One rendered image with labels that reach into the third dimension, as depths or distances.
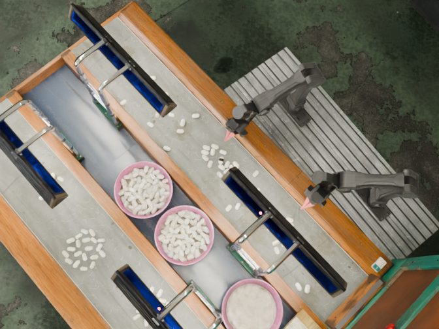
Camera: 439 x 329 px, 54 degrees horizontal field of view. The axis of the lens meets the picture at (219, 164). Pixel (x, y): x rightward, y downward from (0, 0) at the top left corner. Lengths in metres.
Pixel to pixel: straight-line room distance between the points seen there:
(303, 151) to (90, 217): 1.07
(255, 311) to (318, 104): 1.08
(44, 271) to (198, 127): 0.94
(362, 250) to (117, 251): 1.10
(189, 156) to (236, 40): 1.33
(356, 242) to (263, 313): 0.53
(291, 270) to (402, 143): 1.47
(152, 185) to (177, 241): 0.29
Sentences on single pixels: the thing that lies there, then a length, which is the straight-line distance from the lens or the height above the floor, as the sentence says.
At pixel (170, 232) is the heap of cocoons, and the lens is 2.02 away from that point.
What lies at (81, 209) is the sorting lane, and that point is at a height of 0.74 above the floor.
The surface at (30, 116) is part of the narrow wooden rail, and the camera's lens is 2.25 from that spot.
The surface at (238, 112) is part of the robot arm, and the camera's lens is 1.87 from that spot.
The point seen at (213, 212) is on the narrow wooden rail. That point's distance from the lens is 1.99.
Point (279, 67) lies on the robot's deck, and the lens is 2.37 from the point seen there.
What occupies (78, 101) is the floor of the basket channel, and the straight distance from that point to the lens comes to 2.31.
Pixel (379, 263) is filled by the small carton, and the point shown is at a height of 0.79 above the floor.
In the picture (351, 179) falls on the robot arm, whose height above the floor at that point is 1.06.
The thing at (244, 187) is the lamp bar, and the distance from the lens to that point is 1.67.
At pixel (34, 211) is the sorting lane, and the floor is 0.74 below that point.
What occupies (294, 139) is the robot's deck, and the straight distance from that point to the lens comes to 2.23.
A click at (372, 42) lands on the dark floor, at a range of 3.42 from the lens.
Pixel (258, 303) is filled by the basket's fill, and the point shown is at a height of 0.73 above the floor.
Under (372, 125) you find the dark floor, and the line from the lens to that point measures 3.14.
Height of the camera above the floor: 2.73
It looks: 75 degrees down
